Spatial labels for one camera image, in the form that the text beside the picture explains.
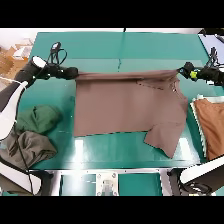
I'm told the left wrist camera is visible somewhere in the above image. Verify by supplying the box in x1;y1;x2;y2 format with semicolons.
48;41;68;66

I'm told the olive grey garment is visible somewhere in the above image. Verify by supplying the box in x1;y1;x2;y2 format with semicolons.
0;129;58;172

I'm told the silver frame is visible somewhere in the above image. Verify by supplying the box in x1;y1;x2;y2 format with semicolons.
29;167;224;197

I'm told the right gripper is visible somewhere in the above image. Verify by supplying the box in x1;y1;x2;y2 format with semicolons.
177;61;198;81

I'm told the orange garment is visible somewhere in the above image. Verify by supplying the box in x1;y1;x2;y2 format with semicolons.
193;98;224;162

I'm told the green garment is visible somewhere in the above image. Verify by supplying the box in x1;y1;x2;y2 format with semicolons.
14;103;64;136

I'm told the brown T-shirt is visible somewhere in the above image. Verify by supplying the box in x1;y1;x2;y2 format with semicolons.
72;68;190;160

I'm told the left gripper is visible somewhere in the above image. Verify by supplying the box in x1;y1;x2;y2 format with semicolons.
61;66;80;81

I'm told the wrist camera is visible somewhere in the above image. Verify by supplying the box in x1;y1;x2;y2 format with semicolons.
48;41;68;66
207;46;222;70

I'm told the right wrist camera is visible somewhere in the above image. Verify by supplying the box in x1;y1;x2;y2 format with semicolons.
207;46;222;70

